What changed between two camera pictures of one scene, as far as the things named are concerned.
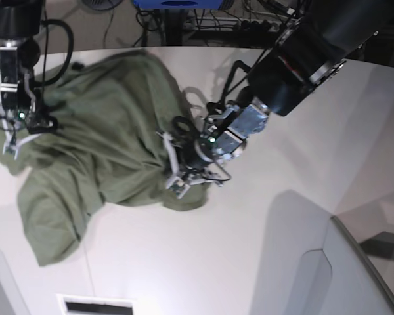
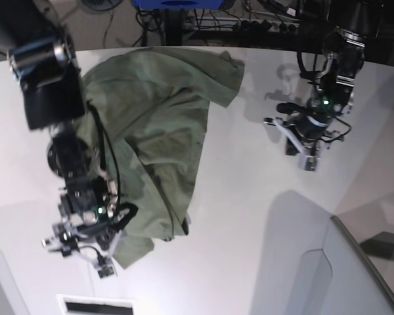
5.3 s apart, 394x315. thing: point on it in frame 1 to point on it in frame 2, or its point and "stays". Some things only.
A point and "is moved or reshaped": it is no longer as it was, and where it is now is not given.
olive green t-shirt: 105,148 is moved or reshaped
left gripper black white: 21,108 to 94,235
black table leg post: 174,26 stays
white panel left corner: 3,296 stays
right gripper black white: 192,155 to 312,134
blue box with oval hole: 178,4 stays
